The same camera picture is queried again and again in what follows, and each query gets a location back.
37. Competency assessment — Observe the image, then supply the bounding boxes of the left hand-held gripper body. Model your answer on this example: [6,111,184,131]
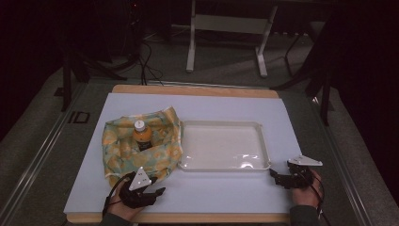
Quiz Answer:
[118,166,158,210]

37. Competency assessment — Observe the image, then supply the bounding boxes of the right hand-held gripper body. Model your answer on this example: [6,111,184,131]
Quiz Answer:
[287,154,324,189]

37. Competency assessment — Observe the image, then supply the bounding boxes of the floral cloth bag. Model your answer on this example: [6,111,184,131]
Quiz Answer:
[101,105,184,188]

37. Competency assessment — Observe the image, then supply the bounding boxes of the person's right hand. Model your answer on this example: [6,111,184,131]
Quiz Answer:
[291,169,324,209]

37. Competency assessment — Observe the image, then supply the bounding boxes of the person's left hand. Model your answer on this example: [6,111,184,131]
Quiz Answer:
[106,187,145,222]

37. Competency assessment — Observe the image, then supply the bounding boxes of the orange juice bottle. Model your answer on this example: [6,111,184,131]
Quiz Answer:
[132,120,154,153]

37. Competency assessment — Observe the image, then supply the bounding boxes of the white plastic tray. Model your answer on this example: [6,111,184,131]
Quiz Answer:
[177,120,272,173]

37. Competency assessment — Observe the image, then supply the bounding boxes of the black metal stand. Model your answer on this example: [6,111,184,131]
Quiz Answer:
[59,43,129,113]
[270,18,335,127]

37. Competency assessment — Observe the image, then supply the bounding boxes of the white table cover sheet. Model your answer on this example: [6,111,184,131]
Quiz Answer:
[63,91,303,215]

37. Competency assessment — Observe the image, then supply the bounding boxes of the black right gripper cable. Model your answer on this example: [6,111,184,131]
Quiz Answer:
[300,171,333,226]

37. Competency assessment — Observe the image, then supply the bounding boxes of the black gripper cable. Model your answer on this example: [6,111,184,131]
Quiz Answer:
[300,171,333,226]
[102,173,135,218]

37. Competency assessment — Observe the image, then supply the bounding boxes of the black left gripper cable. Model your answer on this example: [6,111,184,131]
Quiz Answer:
[102,173,135,218]

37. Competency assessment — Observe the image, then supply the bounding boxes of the aluminium rail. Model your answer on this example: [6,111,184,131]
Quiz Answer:
[309,95,375,226]
[0,82,92,218]

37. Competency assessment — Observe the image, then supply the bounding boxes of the black floor bracket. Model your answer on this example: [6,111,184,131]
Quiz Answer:
[68,110,91,124]

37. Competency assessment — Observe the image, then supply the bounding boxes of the black floor cables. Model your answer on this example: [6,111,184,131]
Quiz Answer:
[136,37,166,87]

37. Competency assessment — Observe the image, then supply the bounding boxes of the white metal table frame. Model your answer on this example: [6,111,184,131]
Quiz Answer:
[185,0,279,79]

